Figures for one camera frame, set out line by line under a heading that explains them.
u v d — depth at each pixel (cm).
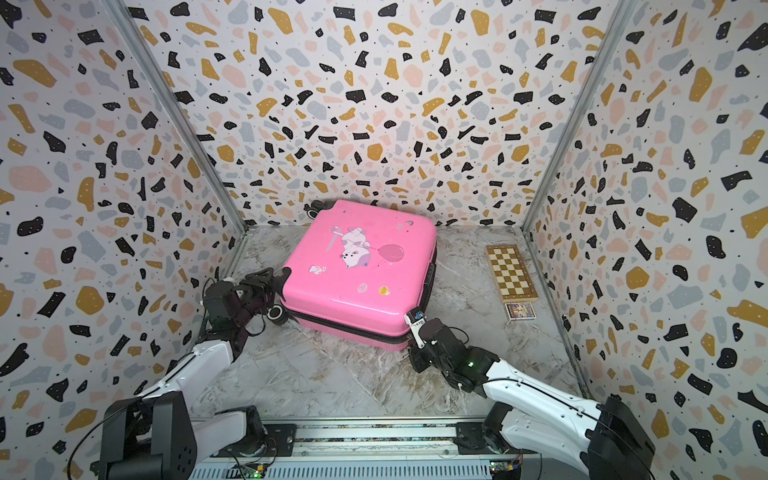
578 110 88
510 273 106
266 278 78
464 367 58
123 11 69
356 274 81
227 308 64
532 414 49
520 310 97
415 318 70
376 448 73
